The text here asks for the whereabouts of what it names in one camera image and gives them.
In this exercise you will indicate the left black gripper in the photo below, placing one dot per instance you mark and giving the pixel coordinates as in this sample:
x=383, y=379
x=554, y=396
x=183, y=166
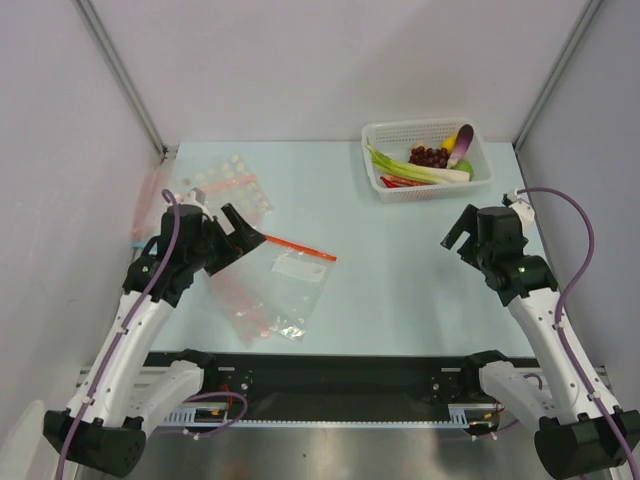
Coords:
x=245, y=240

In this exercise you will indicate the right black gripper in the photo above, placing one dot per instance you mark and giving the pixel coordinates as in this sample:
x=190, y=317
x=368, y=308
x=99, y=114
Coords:
x=467, y=242

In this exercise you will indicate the green onion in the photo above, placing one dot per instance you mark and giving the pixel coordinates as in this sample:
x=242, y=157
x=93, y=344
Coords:
x=408, y=171

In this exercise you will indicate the clear orange-zipper zip bag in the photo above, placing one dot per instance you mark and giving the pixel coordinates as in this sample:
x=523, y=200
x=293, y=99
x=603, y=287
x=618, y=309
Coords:
x=293, y=278

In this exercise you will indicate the purple eggplant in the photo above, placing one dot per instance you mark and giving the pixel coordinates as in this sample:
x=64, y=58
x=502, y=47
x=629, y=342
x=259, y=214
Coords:
x=461, y=145

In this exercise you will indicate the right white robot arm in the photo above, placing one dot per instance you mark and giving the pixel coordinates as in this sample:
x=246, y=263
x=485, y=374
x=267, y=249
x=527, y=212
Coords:
x=577, y=424

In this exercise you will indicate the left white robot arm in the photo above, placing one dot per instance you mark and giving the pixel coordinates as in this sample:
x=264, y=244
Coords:
x=103, y=427

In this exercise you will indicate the yellow-dotted pink-zipper bag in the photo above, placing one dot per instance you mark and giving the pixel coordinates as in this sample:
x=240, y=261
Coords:
x=224, y=179

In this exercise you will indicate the red-dotted zip bag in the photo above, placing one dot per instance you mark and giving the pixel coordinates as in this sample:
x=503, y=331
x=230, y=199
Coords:
x=240, y=298

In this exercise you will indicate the green fruit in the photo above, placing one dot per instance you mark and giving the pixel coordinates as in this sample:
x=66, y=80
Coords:
x=465, y=166

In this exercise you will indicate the red grapes bunch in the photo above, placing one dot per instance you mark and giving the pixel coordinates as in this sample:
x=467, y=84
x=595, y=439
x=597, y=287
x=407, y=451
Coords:
x=424, y=156

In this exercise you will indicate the yellow pear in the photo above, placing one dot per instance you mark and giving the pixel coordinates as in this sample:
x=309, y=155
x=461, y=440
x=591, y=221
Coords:
x=448, y=143

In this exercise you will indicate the red chili pepper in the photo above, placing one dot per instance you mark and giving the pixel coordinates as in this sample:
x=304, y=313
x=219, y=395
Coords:
x=391, y=181

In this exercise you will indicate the white plastic basket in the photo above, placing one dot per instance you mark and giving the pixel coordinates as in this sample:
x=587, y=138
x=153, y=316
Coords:
x=395, y=139

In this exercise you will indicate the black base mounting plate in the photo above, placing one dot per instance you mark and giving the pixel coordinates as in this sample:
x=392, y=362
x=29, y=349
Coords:
x=263, y=382

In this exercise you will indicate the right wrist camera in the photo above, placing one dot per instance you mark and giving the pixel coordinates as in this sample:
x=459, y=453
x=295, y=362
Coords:
x=520, y=206

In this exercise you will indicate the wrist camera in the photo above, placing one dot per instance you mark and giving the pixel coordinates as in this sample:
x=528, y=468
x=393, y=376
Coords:
x=195, y=196
x=520, y=206

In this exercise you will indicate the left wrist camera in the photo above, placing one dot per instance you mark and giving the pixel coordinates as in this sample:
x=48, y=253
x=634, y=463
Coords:
x=195, y=196

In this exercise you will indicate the white slotted cable duct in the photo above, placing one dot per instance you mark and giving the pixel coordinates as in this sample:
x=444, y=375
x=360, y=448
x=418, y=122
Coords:
x=443, y=416

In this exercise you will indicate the right aluminium frame post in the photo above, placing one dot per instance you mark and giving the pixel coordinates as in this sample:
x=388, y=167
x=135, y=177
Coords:
x=575, y=39

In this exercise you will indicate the aluminium frame post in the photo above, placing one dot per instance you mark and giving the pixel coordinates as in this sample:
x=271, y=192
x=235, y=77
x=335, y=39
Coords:
x=105, y=46
x=575, y=39

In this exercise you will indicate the left aluminium frame post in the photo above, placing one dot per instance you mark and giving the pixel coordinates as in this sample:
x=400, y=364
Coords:
x=105, y=46

